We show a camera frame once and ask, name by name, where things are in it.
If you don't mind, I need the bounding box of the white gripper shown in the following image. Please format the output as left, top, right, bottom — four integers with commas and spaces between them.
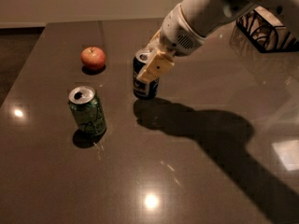
136, 4, 206, 83

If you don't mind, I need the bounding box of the blue pepsi can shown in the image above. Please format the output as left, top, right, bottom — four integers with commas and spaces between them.
133, 49, 159, 100

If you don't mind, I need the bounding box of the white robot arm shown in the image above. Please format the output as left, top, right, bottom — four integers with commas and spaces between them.
137, 0, 299, 83

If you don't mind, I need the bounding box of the green soda can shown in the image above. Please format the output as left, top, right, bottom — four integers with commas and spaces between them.
68, 86, 107, 136

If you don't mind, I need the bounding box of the red apple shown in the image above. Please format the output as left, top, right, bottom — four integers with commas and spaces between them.
80, 47, 106, 71

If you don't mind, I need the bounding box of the black wire napkin basket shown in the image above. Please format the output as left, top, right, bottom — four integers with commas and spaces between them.
236, 7, 299, 53

